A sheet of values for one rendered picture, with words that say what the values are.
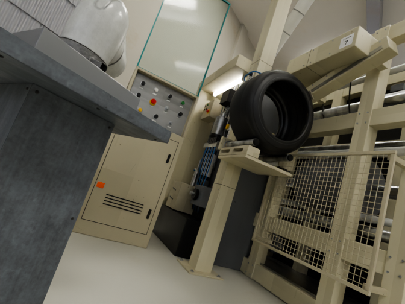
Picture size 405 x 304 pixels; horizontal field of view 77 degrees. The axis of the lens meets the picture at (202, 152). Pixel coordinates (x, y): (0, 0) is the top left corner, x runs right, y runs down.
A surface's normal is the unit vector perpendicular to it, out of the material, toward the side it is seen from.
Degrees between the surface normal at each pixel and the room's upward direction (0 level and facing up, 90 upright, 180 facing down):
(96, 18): 91
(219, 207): 90
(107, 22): 90
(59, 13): 90
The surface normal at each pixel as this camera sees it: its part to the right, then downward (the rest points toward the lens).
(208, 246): 0.40, -0.04
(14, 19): 0.80, 0.15
